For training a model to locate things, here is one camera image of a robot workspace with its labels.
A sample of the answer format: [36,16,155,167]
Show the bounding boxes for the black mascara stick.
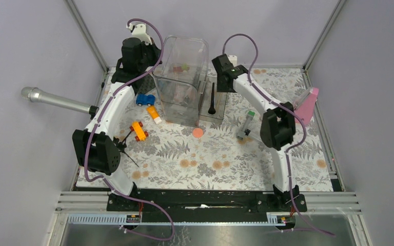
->
[208,83,216,115]

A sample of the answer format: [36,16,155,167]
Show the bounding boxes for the clear acrylic organizer box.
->
[152,36,209,127]

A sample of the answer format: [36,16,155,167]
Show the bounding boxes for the orange round sponge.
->
[192,128,204,138]

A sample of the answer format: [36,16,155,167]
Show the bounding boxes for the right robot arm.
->
[212,54,301,212]

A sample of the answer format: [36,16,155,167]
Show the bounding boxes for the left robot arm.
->
[72,18,164,211]

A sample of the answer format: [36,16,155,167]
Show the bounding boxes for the dark grey building plate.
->
[133,74,155,94]

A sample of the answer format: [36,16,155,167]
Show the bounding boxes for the blue toy car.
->
[135,94,156,106]

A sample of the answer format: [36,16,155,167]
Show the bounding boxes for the orange cream tube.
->
[146,106,162,125]

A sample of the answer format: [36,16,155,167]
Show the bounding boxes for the grey square tube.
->
[236,111,255,140]

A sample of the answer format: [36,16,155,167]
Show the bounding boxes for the yellow red toy block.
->
[130,121,149,141]

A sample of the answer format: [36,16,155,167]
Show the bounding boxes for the pink stand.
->
[293,87,319,125]

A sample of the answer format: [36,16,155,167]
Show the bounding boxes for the silver microphone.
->
[21,87,99,116]

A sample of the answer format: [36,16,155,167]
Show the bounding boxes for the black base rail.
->
[107,188,307,223]

